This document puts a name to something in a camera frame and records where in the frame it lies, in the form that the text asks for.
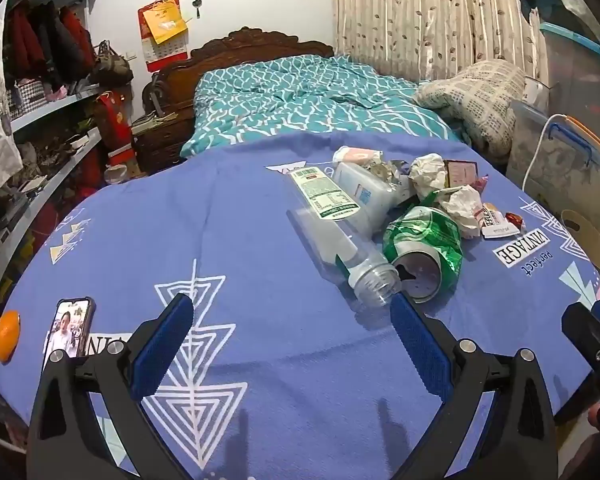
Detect wooden nightstand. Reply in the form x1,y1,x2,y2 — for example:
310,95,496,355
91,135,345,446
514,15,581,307
130,110,196,176

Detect crushed green can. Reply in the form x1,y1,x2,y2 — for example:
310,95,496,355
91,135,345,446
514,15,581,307
382,192,465,303

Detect carved wooden headboard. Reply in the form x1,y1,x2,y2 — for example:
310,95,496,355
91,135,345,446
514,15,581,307
142,26,336,111

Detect grey shelf unit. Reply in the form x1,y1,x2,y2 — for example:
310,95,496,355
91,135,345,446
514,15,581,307
0,0,106,341

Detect clear storage box blue handle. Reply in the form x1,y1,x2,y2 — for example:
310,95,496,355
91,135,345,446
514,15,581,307
505,100,600,233

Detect small white box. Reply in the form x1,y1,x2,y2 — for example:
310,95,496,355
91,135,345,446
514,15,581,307
522,76,551,103

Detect hanging red dark jackets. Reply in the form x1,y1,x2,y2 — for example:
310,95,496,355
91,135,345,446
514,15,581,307
2,0,96,91

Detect patterned cream pillow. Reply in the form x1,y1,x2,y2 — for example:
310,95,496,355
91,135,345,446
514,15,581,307
412,59,527,158

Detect orange calendar on wall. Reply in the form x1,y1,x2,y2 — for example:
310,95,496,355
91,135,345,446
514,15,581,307
144,4,189,44

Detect pink cardboard box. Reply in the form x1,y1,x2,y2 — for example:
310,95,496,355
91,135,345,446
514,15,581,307
442,159,479,188

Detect pink packet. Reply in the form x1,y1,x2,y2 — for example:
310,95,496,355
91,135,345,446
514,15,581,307
332,145,383,167

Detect brown handbag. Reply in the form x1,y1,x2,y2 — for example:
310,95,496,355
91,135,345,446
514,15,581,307
91,40,134,86

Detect teal patterned bedspread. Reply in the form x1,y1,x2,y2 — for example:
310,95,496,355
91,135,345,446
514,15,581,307
180,55,463,161

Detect white sachet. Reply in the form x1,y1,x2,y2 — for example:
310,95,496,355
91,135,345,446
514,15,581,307
481,222,521,239

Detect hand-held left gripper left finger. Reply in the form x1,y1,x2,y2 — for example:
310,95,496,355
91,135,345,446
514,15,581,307
26,293,196,480

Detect white cable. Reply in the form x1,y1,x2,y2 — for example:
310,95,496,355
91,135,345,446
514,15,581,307
522,114,568,193

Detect red white snack wrapper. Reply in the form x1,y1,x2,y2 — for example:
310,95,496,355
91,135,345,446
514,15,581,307
472,202,503,231

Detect clear storage bin teal lid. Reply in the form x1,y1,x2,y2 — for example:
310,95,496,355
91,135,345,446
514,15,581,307
537,21,600,111

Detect white paper ball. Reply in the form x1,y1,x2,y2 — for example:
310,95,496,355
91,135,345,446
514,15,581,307
437,185,483,240
409,154,448,192

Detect white translucent plastic bottle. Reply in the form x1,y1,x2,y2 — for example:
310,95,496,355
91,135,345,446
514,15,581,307
332,160,416,211

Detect orange fruit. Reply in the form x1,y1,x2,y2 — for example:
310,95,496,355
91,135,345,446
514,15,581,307
0,310,21,364

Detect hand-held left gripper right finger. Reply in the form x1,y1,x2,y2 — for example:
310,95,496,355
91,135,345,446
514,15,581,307
389,292,559,480

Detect red wall calendar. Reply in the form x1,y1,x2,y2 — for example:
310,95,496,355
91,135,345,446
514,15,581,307
137,0,188,73

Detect blue printed cloth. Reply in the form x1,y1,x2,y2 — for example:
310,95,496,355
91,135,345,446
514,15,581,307
0,132,600,480

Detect smartphone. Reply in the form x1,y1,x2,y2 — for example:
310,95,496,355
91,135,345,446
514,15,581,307
41,296,97,368

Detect silver foil wrapper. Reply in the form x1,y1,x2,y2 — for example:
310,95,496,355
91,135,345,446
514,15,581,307
375,159,413,182

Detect leaf patterned curtain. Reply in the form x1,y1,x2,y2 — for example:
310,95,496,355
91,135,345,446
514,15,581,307
330,0,543,83

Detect clear bottle green label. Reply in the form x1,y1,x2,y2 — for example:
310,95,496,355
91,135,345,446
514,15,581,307
286,166,402,308

